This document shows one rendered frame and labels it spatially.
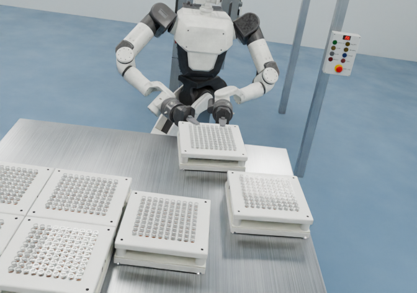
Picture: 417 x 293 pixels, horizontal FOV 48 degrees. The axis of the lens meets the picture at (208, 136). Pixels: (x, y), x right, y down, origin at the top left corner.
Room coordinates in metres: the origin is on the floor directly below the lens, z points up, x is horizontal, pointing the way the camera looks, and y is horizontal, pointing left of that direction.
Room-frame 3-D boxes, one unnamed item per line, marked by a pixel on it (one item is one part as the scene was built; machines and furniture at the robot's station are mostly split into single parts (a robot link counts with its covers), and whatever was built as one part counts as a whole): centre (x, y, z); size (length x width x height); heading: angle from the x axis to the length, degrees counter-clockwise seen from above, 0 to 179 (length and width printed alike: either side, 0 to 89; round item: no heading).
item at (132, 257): (1.06, 0.08, 0.86); 0.24 x 0.24 x 0.02; 2
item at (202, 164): (1.58, -0.01, 0.87); 0.24 x 0.24 x 0.02; 9
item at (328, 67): (2.89, -0.75, 0.95); 0.17 x 0.06 x 0.26; 92
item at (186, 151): (1.58, -0.01, 0.91); 0.25 x 0.24 x 0.02; 99
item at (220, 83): (2.27, 0.06, 0.84); 0.28 x 0.13 x 0.18; 144
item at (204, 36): (2.26, 0.10, 1.11); 0.34 x 0.30 x 0.36; 100
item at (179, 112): (1.75, 0.13, 0.92); 0.12 x 0.10 x 0.13; 41
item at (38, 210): (1.12, 0.34, 0.91); 0.25 x 0.24 x 0.02; 92
